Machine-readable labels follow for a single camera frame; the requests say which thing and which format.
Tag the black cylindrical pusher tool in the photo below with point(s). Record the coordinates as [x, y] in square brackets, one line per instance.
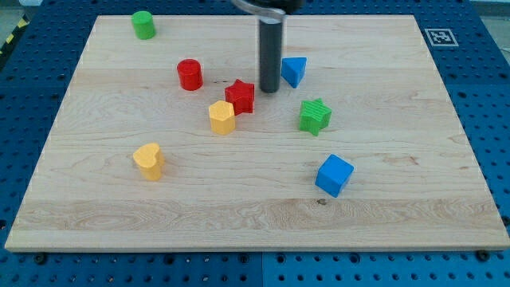
[270, 43]

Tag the blue cube block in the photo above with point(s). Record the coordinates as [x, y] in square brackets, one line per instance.
[333, 175]

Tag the yellow hexagon block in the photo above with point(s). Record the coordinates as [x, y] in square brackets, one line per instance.
[222, 117]

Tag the green star block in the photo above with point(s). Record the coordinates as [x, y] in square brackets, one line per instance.
[314, 116]

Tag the red star block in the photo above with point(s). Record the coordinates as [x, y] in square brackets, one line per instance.
[241, 95]

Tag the green cylinder block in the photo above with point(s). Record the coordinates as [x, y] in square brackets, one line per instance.
[143, 25]

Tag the wooden board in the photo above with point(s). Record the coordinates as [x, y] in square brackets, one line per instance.
[416, 184]

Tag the white fiducial marker tag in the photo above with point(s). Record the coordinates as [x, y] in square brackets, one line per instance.
[441, 37]

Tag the black robot arm end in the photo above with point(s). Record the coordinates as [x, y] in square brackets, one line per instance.
[288, 6]

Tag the blue triangle block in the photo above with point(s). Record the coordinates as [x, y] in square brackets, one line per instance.
[293, 70]

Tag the yellow heart block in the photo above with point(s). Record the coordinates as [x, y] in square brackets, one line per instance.
[150, 160]

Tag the red cylinder block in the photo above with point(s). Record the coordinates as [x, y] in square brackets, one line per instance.
[190, 74]

